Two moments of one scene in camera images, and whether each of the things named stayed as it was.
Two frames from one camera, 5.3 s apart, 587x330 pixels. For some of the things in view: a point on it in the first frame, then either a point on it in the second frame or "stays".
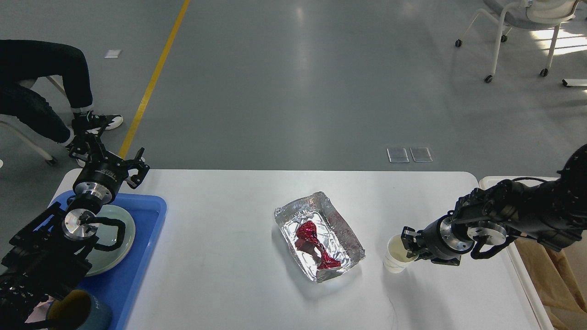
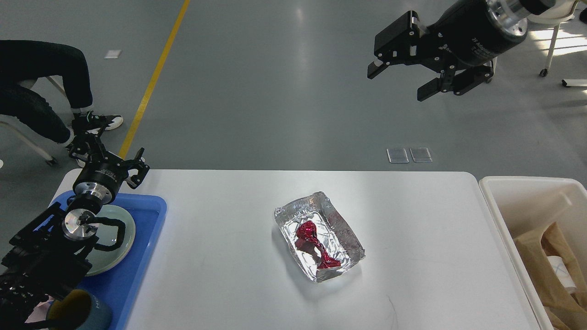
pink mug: x=39 y=313 stays
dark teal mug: x=78 y=310 stays
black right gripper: x=439 y=243 -> x=473 y=30
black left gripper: x=101 y=178 stays
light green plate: x=101 y=260 stays
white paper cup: x=395 y=260 -> x=563 y=273
